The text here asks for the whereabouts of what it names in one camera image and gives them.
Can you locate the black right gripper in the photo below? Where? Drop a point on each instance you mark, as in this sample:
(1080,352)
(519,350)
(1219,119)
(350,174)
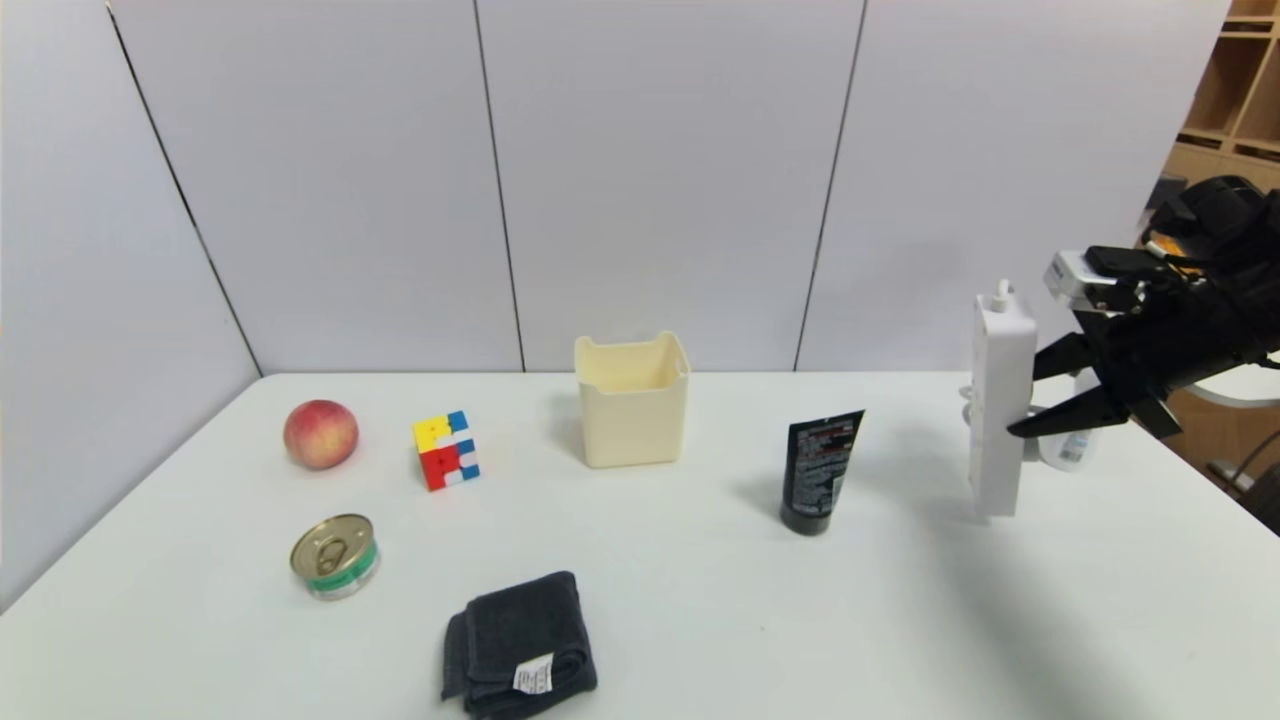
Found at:
(1128,372)

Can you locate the cream white plastic box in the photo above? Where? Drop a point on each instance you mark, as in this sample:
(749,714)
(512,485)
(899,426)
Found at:
(632,425)

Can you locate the clear plastic bottle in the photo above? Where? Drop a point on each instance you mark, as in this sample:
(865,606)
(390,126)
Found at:
(1070,455)

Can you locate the white round table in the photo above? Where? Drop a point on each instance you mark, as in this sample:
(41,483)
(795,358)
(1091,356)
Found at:
(1240,385)

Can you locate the black table base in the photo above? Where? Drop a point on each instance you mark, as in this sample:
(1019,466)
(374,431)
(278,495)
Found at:
(1262,500)

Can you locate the black cosmetic tube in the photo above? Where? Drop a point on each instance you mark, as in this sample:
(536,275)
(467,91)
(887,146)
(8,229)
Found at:
(815,470)

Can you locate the dark grey folded towel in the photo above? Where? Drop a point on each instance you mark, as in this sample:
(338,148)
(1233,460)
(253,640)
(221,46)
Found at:
(518,630)

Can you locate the multicolour puzzle cube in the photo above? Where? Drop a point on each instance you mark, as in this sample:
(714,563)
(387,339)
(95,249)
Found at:
(445,455)

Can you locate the red yellow peach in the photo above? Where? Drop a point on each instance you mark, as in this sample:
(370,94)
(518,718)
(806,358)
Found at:
(321,434)

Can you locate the tin can green label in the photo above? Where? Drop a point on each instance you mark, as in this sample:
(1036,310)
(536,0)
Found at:
(333,555)

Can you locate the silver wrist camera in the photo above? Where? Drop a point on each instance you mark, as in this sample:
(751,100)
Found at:
(1075,275)

